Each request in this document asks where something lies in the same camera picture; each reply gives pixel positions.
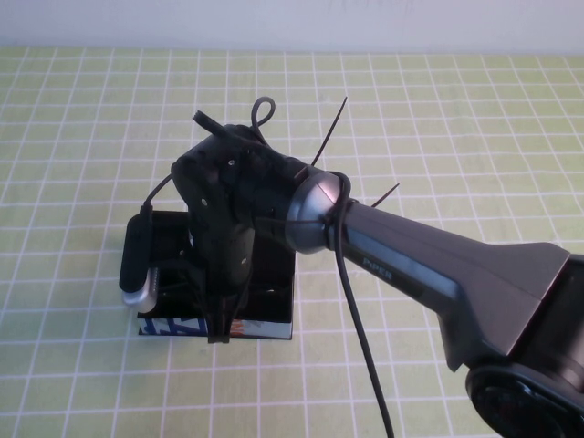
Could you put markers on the black zip tie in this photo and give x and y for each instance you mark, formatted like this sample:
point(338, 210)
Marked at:
point(386, 195)
point(330, 130)

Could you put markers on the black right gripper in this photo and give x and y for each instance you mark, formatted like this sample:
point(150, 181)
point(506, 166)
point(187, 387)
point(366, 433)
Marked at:
point(228, 274)

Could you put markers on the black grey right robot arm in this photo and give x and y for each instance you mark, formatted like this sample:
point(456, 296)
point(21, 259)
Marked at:
point(433, 264)

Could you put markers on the black printed glasses case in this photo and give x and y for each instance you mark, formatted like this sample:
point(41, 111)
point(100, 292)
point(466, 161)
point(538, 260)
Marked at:
point(255, 330)

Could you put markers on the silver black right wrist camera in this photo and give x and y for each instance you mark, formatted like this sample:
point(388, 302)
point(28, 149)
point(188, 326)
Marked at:
point(137, 255)

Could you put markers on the green checkered tablecloth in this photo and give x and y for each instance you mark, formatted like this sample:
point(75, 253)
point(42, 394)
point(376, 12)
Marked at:
point(456, 114)

